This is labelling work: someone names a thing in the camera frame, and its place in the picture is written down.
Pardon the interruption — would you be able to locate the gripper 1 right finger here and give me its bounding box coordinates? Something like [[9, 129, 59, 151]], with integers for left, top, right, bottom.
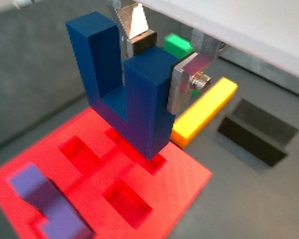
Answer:
[[167, 29, 229, 115]]

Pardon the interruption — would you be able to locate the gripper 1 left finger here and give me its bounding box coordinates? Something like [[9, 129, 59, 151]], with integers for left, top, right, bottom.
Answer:
[[112, 0, 158, 57]]

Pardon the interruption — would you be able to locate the blue U-shaped block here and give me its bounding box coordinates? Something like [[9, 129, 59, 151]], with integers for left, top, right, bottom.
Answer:
[[65, 12, 178, 159]]

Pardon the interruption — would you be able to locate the green stepped block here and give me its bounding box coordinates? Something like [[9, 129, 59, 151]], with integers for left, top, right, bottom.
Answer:
[[163, 33, 194, 67]]

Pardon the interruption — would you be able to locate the yellow long block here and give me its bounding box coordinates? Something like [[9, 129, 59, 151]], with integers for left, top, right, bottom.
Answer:
[[171, 77, 238, 148]]

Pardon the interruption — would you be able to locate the red slotted base block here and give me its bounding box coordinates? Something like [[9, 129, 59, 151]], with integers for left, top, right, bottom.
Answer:
[[0, 109, 212, 239]]

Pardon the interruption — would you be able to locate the purple block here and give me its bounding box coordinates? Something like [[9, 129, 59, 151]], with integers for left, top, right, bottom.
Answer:
[[9, 163, 95, 239]]

